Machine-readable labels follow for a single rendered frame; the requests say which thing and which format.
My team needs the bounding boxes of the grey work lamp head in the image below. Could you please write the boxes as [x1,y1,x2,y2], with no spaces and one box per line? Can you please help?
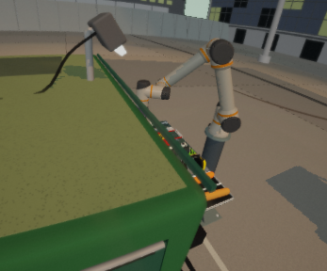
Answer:
[87,11,128,57]

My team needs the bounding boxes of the yellow black selector knob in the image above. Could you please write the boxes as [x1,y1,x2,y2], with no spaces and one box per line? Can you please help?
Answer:
[194,155,207,171]

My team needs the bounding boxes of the black lamp cable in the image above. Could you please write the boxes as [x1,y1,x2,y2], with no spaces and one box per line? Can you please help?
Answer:
[33,31,97,95]

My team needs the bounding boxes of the green ground power unit body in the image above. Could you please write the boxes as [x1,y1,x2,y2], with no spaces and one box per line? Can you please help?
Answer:
[0,54,218,271]

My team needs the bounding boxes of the grey mounting bracket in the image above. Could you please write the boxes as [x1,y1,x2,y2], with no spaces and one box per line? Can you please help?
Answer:
[201,208,221,226]

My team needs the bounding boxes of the grey light pole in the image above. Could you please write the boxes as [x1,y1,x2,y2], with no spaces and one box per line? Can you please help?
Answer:
[258,0,286,65]

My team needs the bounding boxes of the grey perimeter wall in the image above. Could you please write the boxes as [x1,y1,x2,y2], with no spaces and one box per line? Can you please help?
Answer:
[0,0,235,43]

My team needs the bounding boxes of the blue grey building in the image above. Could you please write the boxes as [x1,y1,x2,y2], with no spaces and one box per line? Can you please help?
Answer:
[139,0,327,70]

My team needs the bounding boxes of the orange guard bar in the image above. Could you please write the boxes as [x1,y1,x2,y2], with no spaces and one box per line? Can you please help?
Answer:
[204,187,232,202]

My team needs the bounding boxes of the grey lamp post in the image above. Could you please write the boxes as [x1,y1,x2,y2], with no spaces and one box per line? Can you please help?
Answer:
[84,26,96,82]

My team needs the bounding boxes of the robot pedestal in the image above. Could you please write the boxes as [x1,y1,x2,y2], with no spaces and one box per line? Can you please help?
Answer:
[201,135,227,174]

